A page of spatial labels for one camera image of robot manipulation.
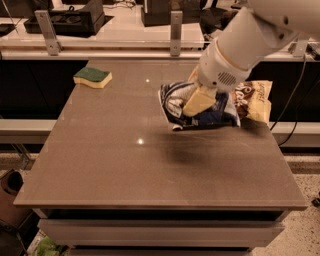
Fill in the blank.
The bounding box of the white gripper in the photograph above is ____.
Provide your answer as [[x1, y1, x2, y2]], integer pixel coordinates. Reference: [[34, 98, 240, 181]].
[[183, 39, 251, 117]]

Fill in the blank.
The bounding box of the blue chip bag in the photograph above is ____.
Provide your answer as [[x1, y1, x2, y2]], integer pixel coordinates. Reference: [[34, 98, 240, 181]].
[[158, 81, 241, 131]]

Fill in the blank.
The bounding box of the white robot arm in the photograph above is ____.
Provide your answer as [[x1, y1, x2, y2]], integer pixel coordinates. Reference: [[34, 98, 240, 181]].
[[183, 0, 320, 117]]

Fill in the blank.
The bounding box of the brown and cream chip bag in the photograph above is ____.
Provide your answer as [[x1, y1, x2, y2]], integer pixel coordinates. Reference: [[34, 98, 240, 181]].
[[231, 80, 273, 124]]

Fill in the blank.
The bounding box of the green and yellow sponge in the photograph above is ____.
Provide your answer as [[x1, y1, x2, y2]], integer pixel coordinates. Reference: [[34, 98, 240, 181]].
[[73, 67, 112, 89]]

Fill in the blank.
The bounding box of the green plastic bag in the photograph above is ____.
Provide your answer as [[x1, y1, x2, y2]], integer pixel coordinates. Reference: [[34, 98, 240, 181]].
[[32, 237, 69, 256]]

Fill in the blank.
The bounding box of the black office chair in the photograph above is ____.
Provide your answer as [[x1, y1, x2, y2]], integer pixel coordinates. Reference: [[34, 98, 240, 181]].
[[199, 0, 238, 41]]

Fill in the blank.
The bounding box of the dark equipment box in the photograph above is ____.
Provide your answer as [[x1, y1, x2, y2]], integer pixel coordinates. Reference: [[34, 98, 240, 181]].
[[141, 0, 200, 27]]

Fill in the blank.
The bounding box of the black box on counter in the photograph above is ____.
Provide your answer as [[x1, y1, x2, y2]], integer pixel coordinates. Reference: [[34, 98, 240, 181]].
[[23, 0, 114, 38]]

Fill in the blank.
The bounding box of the grey cabinet drawer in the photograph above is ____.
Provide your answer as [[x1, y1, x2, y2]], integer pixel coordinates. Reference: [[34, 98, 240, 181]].
[[39, 219, 284, 248]]

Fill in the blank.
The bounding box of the brown bin on floor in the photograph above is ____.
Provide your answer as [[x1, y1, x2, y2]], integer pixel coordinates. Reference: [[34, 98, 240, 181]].
[[0, 170, 30, 228]]

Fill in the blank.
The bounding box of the middle metal rail bracket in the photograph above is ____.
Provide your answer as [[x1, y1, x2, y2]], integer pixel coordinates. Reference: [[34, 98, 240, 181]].
[[170, 11, 183, 57]]

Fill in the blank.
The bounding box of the metal rail bracket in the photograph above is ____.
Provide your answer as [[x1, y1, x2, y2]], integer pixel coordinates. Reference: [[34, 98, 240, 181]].
[[170, 11, 183, 57], [35, 10, 62, 56]]

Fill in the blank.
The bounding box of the black cable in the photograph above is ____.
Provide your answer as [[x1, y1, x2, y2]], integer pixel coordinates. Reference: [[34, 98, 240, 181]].
[[269, 54, 308, 148]]

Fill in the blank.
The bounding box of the left metal rail bracket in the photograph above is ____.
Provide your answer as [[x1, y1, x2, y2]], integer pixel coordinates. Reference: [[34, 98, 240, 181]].
[[35, 10, 62, 56]]

